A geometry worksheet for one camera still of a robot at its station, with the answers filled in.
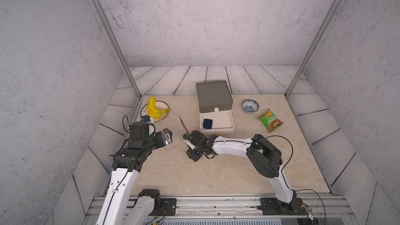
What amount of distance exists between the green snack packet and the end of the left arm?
0.64 m

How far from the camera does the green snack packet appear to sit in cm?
101

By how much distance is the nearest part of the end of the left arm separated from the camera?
0.63 meters
